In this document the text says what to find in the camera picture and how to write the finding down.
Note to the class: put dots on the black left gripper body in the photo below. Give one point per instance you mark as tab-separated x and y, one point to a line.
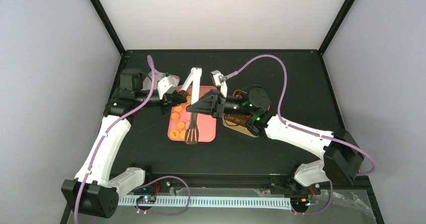
165	100

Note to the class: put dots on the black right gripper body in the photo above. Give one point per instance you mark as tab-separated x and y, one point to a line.
217	108

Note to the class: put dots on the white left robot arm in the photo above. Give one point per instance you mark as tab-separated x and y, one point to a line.
92	191

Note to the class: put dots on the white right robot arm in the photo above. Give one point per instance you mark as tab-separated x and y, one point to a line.
336	162

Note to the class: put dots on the silver metal tin lid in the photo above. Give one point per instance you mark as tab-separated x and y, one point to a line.
147	82

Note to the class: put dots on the pink plastic tray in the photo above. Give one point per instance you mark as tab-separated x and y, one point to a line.
180	120

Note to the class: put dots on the gold cookie tin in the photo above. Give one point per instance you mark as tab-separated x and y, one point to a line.
239	122

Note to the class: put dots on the yellow biscuit red cross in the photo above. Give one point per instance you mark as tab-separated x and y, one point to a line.
174	134

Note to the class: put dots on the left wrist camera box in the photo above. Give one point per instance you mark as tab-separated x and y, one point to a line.
167	84

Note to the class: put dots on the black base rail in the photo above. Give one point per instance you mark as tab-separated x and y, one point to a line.
276	183

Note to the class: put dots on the white slotted cable duct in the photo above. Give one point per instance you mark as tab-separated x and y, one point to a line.
209	201

